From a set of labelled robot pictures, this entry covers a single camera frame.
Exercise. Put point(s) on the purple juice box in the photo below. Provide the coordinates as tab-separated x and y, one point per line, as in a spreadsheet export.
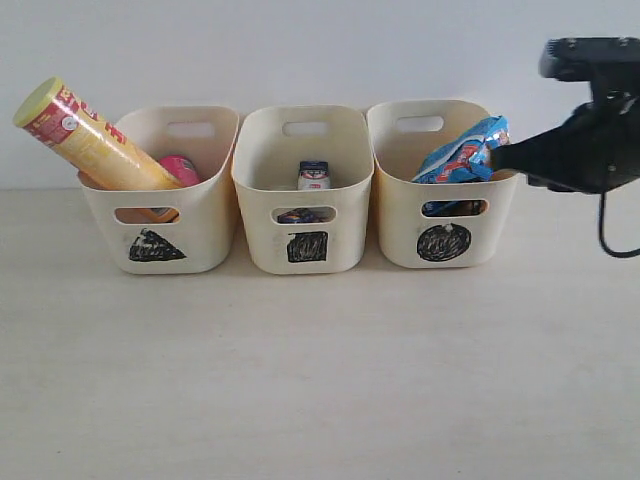
302	216

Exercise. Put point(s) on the cream bin with square mark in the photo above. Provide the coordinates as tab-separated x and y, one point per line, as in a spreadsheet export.
271	144

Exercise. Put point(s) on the blue noodle packet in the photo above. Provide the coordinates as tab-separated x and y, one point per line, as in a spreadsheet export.
464	160

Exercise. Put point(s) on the blue white milk carton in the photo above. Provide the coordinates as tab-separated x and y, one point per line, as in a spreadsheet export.
314	175

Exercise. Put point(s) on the cream bin with circle mark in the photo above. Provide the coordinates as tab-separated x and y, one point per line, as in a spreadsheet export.
403	133

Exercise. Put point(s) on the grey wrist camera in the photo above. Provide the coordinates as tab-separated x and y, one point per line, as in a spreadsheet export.
613	60

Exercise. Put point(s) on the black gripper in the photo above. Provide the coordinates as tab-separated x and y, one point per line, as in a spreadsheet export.
602	141

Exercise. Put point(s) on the pink chips can yellow lid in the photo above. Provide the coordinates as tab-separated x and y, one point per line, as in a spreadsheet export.
185	172

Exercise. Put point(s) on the yellow Lay's chips can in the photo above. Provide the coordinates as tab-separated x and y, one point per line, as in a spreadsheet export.
58	118

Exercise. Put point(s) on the cream bin with triangle mark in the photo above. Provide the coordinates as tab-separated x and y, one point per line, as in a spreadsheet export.
184	231

